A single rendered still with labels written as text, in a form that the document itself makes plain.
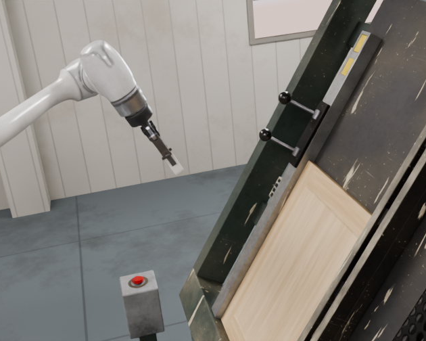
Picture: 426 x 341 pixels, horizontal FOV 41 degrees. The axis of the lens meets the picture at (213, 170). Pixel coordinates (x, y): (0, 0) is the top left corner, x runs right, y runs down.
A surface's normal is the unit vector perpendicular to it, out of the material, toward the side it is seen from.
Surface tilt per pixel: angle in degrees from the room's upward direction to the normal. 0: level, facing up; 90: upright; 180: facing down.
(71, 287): 0
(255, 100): 90
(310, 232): 58
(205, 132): 90
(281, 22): 90
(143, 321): 90
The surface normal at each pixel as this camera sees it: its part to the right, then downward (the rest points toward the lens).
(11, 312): -0.10, -0.92
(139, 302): 0.23, 0.36
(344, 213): -0.87, -0.34
